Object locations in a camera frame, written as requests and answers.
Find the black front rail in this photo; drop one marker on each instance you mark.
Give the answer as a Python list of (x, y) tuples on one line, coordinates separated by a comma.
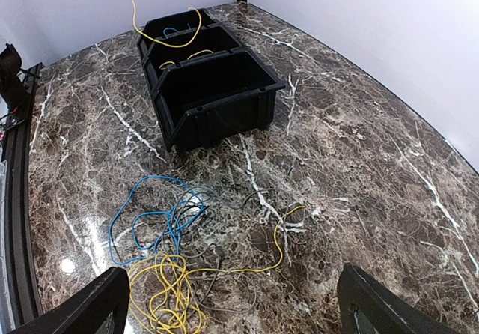
[(20, 302)]

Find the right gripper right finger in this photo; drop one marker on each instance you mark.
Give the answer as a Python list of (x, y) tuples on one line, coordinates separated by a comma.
[(367, 306)]

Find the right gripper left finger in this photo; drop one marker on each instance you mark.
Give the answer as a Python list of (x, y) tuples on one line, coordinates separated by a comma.
[(100, 307)]

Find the black three-compartment bin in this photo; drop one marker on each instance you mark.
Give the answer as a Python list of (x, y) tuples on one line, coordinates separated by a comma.
[(205, 84)]

